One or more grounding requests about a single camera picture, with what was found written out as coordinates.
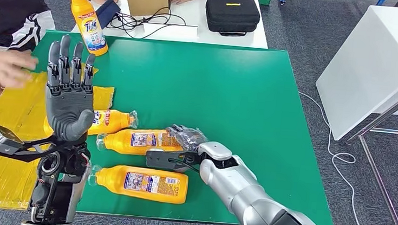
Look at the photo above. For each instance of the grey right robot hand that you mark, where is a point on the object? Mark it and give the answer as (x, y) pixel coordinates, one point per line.
(189, 138)

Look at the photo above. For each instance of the white desk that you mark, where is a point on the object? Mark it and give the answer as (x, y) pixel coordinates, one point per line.
(227, 38)

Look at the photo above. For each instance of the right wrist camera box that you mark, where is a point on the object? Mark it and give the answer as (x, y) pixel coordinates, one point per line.
(162, 159)

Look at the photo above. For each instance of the tablet in dark case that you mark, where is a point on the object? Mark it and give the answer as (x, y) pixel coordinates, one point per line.
(106, 13)

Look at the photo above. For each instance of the black carrying case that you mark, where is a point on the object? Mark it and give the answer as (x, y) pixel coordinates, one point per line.
(232, 17)

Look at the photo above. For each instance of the orange Tide detergent bottle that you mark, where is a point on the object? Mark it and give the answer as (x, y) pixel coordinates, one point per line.
(115, 122)
(110, 184)
(91, 30)
(120, 142)

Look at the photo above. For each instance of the white table with metal legs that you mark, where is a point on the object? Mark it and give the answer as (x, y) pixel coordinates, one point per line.
(368, 69)

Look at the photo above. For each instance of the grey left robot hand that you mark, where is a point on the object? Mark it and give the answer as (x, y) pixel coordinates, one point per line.
(68, 107)

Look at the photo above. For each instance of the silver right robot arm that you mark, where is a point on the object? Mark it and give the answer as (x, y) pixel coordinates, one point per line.
(249, 199)

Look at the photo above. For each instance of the person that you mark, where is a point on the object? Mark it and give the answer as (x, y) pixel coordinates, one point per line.
(3, 8)

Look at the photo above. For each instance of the person's right hand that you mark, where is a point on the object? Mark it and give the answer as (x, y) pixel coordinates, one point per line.
(8, 66)

